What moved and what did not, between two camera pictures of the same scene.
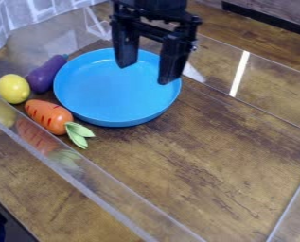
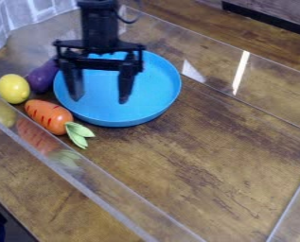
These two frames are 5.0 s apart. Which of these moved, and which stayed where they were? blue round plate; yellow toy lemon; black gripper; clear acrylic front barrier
Moved: black gripper
Stayed: yellow toy lemon; blue round plate; clear acrylic front barrier
